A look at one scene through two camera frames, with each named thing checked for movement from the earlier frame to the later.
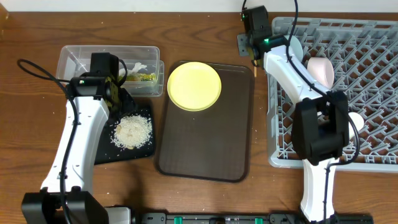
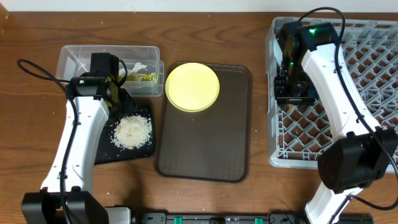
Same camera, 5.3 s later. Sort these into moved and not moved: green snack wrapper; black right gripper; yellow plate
Moved: black right gripper
Not moved: yellow plate; green snack wrapper
